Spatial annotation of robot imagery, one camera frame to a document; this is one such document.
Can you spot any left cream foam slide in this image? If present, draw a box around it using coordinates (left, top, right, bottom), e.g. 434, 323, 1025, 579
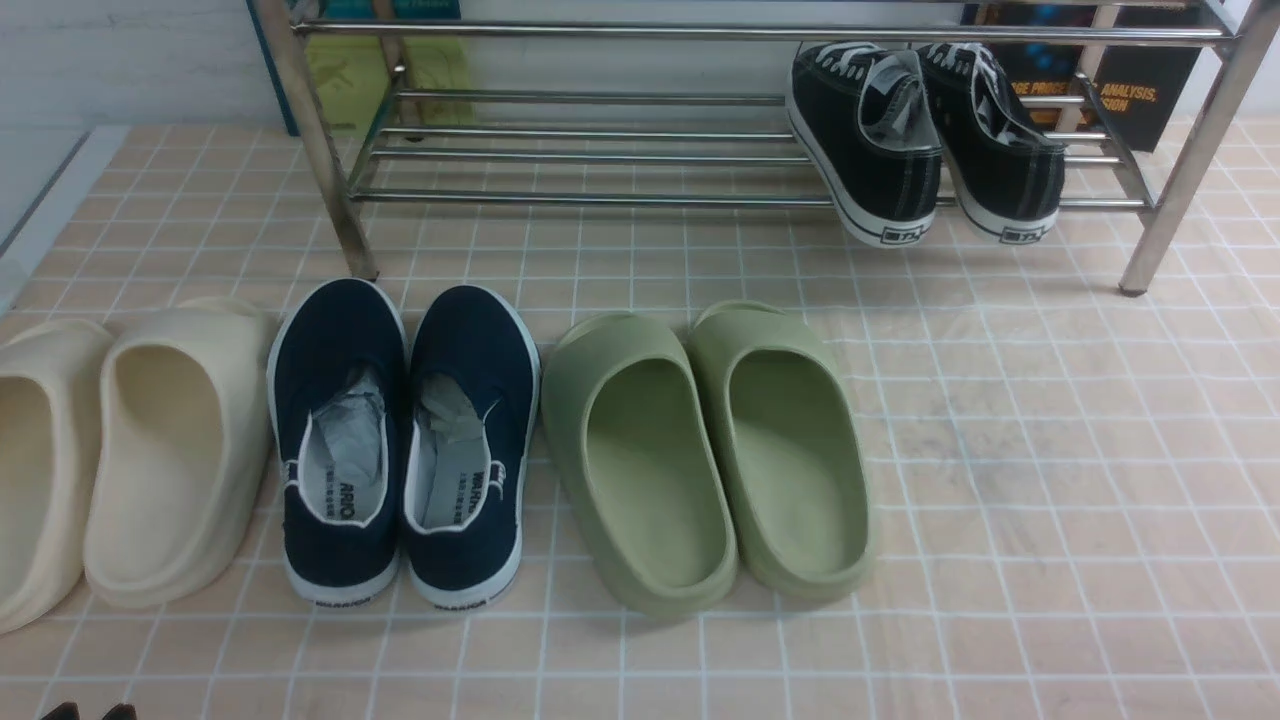
1, 319, 114, 633

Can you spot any silver metal shoe rack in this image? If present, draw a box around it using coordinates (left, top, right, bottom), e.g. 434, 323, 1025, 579
250, 1, 1277, 299

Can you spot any right cream foam slide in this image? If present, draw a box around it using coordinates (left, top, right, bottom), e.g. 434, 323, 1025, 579
84, 297, 276, 609

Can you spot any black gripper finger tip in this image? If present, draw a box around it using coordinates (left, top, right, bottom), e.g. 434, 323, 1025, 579
41, 702, 81, 720
102, 703, 138, 720

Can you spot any cream foam slide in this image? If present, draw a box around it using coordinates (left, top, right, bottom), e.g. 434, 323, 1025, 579
84, 297, 276, 609
1, 319, 114, 633

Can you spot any left green foam slide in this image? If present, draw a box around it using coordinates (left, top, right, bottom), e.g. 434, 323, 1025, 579
541, 313, 739, 618

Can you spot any navy slip-on shoe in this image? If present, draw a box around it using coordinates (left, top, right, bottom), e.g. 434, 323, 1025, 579
268, 277, 408, 609
401, 284, 541, 612

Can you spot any black poster board orange text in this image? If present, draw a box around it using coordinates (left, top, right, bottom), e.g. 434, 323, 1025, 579
961, 3, 1201, 152

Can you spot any right black canvas sneaker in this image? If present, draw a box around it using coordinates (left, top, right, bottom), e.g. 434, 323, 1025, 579
916, 44, 1066, 246

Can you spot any green foam slide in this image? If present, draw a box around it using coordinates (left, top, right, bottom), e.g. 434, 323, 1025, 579
687, 300, 876, 602
541, 313, 739, 618

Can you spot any blue and green box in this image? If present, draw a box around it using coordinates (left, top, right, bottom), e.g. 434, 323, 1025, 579
246, 0, 477, 138

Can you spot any left black canvas sneaker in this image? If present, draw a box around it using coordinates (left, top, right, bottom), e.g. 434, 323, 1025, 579
783, 42, 943, 249

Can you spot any black canvas sneaker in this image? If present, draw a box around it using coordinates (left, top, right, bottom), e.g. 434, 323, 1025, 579
916, 44, 1066, 246
783, 42, 943, 249

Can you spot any right green foam slide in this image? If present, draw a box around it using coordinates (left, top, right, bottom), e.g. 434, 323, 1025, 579
687, 300, 876, 602

